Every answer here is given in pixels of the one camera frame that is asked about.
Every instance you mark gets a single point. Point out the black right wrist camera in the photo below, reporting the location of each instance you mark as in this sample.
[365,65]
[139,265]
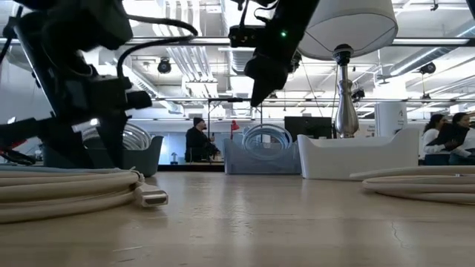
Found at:
[243,36]

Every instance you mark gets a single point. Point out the dark green plastic bin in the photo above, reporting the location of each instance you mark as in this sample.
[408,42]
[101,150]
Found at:
[143,159]

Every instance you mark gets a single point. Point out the small red object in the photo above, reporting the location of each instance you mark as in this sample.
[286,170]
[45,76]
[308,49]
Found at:
[235,126]

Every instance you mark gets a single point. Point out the person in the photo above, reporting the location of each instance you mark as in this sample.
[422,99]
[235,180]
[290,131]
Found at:
[465,144]
[196,142]
[430,139]

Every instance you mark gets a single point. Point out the white round pillar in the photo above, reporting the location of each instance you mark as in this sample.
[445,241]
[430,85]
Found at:
[389,118]

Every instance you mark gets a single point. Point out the white shade silver table lamp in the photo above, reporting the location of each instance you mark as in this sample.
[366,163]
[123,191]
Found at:
[352,26]

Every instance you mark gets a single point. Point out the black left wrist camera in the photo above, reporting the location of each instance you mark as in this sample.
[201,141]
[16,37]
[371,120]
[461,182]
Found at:
[139,100]

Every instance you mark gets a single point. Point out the black computer monitor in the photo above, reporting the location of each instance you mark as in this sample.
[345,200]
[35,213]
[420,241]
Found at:
[308,128]

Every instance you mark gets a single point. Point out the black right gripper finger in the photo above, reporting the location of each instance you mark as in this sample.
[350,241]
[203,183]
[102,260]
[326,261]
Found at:
[265,91]

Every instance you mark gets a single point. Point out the clear grey plastic bin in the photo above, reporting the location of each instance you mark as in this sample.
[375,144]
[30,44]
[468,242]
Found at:
[259,165]

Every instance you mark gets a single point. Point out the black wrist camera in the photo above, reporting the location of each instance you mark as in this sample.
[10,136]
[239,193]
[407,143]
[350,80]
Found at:
[243,36]
[139,100]

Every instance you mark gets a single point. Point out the white plastic bin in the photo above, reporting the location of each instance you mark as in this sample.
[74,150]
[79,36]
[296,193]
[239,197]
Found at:
[352,159]

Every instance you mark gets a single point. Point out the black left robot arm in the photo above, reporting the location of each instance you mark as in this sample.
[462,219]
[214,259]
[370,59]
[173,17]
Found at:
[74,22]

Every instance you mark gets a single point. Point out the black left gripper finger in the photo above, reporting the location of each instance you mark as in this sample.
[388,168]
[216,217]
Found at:
[70,148]
[111,141]

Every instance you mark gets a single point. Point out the black ceiling spotlight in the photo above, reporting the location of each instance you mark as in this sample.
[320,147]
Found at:
[164,66]
[428,68]

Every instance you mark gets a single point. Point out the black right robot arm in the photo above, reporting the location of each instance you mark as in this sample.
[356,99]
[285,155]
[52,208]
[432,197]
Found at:
[293,18]

